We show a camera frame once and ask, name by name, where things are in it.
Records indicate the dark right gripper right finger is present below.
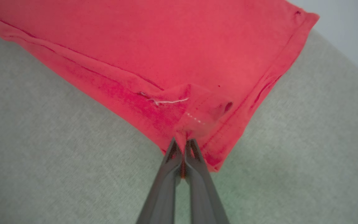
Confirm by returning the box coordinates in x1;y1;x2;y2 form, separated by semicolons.
184;139;230;224

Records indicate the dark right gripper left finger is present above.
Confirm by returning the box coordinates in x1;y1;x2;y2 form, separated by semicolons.
136;138;183;224

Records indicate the red and white garment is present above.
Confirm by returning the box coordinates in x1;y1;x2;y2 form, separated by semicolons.
0;0;320;172

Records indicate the grey fabric sofa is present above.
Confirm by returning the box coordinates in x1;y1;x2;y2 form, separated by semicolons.
0;24;358;224

